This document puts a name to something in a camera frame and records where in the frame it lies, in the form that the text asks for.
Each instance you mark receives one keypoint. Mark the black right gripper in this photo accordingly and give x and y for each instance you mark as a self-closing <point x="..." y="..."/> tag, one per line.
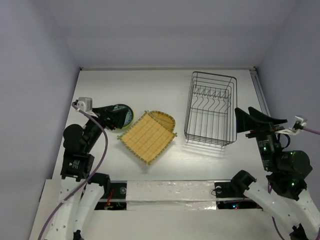
<point x="263" y="131"/>

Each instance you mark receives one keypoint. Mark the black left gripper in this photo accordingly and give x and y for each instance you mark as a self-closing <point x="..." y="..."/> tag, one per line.
<point x="117" y="117"/>

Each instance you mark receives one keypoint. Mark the blue floral ceramic plate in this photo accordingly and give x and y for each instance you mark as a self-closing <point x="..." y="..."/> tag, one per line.
<point x="122" y="115"/>

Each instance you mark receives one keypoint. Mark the green plastic plate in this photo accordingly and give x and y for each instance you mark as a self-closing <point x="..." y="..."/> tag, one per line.
<point x="127" y="121"/>

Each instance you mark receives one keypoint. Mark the square bamboo woven tray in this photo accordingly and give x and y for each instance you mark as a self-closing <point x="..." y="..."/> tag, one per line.
<point x="147" y="138"/>

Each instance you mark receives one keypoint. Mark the rounded bamboo woven tray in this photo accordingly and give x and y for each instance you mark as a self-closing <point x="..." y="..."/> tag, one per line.
<point x="165" y="119"/>

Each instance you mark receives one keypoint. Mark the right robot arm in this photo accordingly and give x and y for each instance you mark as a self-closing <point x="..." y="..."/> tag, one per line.
<point x="287" y="198"/>

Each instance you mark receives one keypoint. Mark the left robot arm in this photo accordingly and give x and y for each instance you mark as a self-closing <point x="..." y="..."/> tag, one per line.
<point x="81" y="185"/>

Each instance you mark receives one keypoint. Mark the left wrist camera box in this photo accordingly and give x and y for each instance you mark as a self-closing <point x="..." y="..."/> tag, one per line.
<point x="84" y="103"/>

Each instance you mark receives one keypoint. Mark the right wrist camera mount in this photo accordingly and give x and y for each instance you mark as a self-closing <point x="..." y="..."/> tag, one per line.
<point x="298" y="125"/>

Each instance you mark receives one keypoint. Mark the black wire dish rack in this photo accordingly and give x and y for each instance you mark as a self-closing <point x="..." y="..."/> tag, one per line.
<point x="210" y="112"/>

